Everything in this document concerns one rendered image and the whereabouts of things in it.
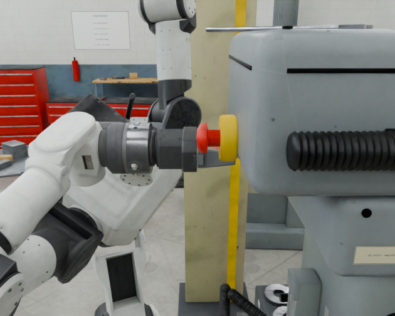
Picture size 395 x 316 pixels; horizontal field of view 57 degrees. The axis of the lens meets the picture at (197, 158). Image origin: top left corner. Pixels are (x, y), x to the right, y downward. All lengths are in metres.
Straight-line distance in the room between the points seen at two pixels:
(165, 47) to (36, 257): 0.57
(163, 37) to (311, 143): 0.69
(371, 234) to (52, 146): 0.43
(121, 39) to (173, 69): 8.68
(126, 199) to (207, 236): 1.76
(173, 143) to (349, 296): 0.33
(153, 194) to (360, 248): 0.52
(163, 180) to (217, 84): 1.40
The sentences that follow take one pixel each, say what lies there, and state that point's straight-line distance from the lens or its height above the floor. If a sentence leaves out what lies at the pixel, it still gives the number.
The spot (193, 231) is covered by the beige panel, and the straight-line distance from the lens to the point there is 2.51.
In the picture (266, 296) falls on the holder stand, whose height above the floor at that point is 1.13.
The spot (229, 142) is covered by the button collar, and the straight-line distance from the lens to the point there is 0.43.
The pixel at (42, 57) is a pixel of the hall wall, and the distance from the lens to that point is 10.17.
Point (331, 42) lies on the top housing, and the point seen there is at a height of 1.88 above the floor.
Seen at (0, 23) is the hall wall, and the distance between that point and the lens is 10.53.
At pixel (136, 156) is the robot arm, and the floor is 1.70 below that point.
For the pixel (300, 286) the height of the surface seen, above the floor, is 1.55.
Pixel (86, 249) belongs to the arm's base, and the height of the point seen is 1.49.
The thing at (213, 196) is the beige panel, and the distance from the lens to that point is 2.39.
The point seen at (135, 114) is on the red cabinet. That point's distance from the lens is 5.09.
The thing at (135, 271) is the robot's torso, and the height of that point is 1.19.
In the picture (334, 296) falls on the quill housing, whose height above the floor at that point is 1.56.
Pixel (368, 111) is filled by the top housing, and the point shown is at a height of 1.82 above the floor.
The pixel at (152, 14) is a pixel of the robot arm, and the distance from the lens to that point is 0.96.
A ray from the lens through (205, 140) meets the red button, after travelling 0.44.
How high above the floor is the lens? 1.88
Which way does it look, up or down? 19 degrees down
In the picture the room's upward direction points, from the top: straight up
